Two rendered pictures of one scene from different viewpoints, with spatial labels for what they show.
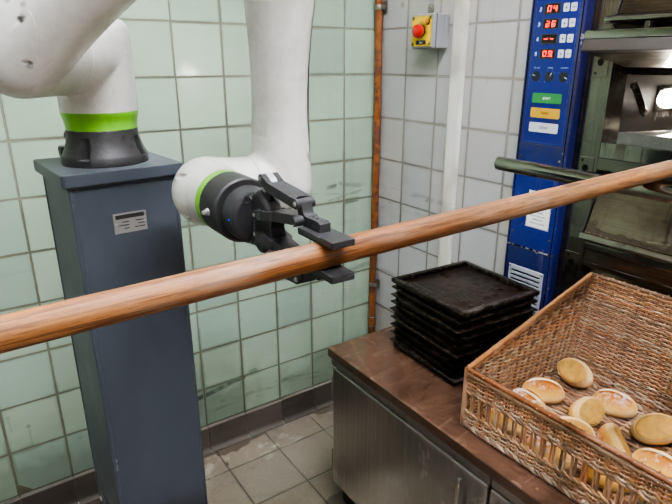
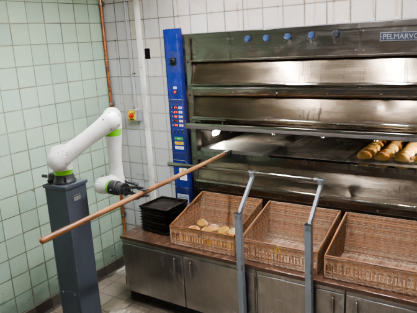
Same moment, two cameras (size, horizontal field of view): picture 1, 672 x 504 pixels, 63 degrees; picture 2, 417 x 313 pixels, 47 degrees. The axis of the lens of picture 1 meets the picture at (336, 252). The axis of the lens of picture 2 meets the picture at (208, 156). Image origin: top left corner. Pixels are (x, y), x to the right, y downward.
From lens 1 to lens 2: 2.39 m
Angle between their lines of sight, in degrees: 22
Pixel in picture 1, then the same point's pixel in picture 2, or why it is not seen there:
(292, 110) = (120, 163)
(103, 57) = not seen: hidden behind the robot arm
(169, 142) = (44, 170)
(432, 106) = (139, 140)
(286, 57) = (118, 151)
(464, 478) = (175, 258)
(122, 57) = not seen: hidden behind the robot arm
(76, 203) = (67, 194)
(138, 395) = (80, 248)
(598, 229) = (201, 177)
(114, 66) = not seen: hidden behind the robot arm
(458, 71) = (147, 128)
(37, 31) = (69, 157)
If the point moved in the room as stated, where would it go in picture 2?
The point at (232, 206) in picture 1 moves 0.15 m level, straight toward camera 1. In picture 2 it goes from (118, 187) to (128, 192)
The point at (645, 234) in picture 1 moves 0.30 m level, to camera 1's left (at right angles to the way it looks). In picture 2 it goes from (213, 177) to (178, 182)
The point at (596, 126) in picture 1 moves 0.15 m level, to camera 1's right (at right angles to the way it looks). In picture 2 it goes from (194, 146) to (211, 143)
